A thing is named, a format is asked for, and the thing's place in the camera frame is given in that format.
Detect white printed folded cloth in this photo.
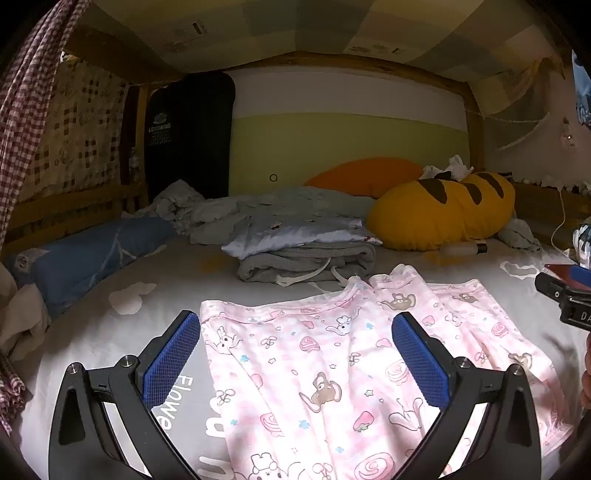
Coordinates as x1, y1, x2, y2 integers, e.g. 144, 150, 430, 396
222, 216, 384, 259

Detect white charging cable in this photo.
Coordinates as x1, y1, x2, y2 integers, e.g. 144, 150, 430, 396
549, 187, 575, 261

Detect pile of grey folded clothes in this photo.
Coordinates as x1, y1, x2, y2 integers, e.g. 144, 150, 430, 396
152, 180, 377, 245

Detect white and black printed cloth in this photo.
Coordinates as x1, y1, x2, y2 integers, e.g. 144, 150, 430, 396
571, 224, 591, 269

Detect grey folded sweatpants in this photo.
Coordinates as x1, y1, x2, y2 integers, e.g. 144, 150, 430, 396
236, 242, 378, 296

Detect red checked curtain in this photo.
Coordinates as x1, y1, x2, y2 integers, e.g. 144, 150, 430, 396
0, 0, 93, 423

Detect white crumpled cloth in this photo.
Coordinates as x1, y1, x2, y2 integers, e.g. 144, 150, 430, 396
419, 154, 476, 182

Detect cream crumpled cloth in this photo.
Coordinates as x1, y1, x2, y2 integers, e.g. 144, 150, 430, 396
0, 263, 52, 363

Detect orange pillow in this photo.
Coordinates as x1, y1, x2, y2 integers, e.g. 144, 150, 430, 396
304, 157, 426, 199

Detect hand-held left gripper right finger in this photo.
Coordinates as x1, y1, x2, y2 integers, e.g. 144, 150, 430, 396
392, 311, 542, 480

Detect wall poster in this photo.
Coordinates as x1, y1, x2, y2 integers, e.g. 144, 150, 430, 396
571, 50, 591, 127

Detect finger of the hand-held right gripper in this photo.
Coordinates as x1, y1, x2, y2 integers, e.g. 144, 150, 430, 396
568, 265, 591, 292
534, 272, 571, 301

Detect patchwork printed hanging cloth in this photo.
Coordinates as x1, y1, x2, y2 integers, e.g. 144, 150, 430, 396
21, 58, 132, 204

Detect wooden bed frame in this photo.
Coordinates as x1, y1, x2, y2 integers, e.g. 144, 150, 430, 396
0, 23, 591, 259

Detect pink printed pants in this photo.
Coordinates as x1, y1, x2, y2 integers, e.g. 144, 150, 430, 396
199, 263, 573, 480

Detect small grey crumpled cloth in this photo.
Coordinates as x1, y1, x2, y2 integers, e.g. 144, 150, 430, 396
498, 218, 542, 254

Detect blue pillow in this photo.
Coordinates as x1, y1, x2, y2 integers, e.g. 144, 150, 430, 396
7, 216, 178, 321

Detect yellow-green checked canopy cloth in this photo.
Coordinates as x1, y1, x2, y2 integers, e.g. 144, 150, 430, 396
69, 0, 573, 72

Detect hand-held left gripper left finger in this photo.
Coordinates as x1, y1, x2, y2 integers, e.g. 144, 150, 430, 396
48, 310, 201, 480

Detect grey printed bed sheet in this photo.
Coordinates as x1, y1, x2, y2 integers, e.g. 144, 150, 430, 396
9, 222, 591, 480

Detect sheer yellow net drape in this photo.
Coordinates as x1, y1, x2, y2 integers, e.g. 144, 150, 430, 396
475, 58, 571, 153

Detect yellow bread-shaped plush pillow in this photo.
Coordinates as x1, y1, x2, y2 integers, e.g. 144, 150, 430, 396
367, 171, 516, 252

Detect person's right hand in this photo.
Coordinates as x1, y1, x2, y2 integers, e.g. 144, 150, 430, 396
582, 331, 591, 409

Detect white bottle with black cap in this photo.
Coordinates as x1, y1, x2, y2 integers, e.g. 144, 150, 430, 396
438, 242, 489, 257

